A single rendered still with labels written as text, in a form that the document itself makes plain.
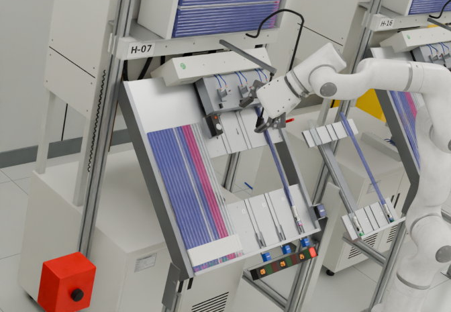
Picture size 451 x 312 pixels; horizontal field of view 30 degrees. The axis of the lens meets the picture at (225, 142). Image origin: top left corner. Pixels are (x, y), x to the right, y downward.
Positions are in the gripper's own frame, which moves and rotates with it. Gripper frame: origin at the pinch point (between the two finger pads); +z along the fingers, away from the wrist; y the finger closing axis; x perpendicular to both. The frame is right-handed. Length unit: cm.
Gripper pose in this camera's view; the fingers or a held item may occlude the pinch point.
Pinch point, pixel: (250, 117)
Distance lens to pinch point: 245.5
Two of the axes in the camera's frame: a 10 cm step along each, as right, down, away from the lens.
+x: -4.3, -1.3, -9.0
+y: -4.7, -8.2, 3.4
